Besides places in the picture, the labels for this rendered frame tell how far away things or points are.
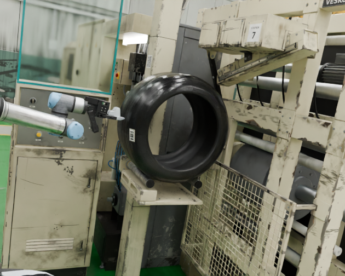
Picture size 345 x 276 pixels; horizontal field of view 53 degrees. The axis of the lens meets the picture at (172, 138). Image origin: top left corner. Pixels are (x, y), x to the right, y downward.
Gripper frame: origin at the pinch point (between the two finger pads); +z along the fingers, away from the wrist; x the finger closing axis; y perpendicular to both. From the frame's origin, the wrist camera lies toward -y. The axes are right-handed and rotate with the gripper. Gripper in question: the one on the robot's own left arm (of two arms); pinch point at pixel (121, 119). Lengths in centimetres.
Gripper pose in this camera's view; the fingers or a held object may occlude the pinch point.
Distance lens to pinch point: 175.9
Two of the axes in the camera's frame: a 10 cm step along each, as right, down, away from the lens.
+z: 8.8, 1.8, 4.4
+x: -4.0, -2.3, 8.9
